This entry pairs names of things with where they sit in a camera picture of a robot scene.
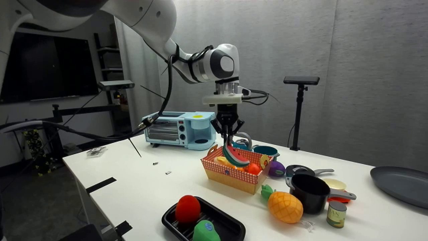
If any orange pineapple plush toy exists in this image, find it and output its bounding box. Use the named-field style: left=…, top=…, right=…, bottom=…
left=259, top=183, right=306, bottom=226

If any black camera stand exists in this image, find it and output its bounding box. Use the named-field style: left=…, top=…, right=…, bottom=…
left=288, top=83, right=310, bottom=153

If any green plush pear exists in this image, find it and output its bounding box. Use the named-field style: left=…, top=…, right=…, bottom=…
left=191, top=219, right=222, bottom=241

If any black camera with grey top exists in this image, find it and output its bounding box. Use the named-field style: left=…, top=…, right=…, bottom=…
left=97, top=79, right=136, bottom=94

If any red checkered cardboard box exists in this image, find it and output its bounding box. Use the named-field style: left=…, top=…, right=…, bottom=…
left=199, top=143, right=274, bottom=195

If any red plush ball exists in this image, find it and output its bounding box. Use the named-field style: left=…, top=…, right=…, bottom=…
left=173, top=194, right=203, bottom=226

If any yellow lemon slice toy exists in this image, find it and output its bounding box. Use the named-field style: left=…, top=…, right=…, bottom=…
left=211, top=155, right=234, bottom=170

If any pale yellow bowl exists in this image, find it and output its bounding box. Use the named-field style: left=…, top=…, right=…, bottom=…
left=322, top=178, right=349, bottom=193

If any clear plastic wrapper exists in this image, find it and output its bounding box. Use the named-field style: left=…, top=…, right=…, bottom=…
left=85, top=146, right=108, bottom=158

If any teal toy pot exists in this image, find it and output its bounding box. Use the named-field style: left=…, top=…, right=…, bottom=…
left=252, top=144, right=280, bottom=162

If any purple eggplant toy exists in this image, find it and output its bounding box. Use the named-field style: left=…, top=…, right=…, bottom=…
left=267, top=159, right=287, bottom=179

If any black metal frame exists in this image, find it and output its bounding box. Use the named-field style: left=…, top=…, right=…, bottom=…
left=0, top=103, right=117, bottom=140

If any watermelon slice plush toy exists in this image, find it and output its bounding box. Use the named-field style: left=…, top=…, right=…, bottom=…
left=220, top=142, right=252, bottom=169

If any black tape strip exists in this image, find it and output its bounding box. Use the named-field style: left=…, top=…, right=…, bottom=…
left=84, top=175, right=119, bottom=195
left=113, top=219, right=133, bottom=238

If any light blue toy oven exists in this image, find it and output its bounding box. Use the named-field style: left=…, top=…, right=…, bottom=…
left=141, top=110, right=217, bottom=153

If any black stereo camera bar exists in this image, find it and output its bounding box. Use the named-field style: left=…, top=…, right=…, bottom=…
left=282, top=75, right=320, bottom=87

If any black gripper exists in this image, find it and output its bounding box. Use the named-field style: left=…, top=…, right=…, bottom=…
left=208, top=103, right=246, bottom=148

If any black cooking pot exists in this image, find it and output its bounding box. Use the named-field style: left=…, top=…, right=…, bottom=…
left=287, top=173, right=358, bottom=217

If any small tin can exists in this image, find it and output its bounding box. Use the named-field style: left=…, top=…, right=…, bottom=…
left=324, top=201, right=349, bottom=230

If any green potted plant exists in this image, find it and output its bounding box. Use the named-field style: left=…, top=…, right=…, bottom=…
left=22, top=128, right=53, bottom=177

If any orange toy dish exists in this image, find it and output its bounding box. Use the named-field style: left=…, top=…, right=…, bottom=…
left=326, top=197, right=351, bottom=207

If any black plastic tray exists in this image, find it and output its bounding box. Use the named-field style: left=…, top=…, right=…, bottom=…
left=160, top=195, right=247, bottom=241

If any dark wall monitor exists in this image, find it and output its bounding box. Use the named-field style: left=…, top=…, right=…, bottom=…
left=0, top=29, right=101, bottom=106

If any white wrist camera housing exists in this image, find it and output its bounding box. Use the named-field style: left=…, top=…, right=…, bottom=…
left=203, top=91, right=246, bottom=107

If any black frying pan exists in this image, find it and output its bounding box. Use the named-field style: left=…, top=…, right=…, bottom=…
left=284, top=163, right=335, bottom=179

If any teal toy kettle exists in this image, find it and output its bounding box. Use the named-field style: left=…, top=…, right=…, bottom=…
left=230, top=130, right=255, bottom=154

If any dark grey plate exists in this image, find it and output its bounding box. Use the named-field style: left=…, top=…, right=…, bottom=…
left=369, top=165, right=428, bottom=210

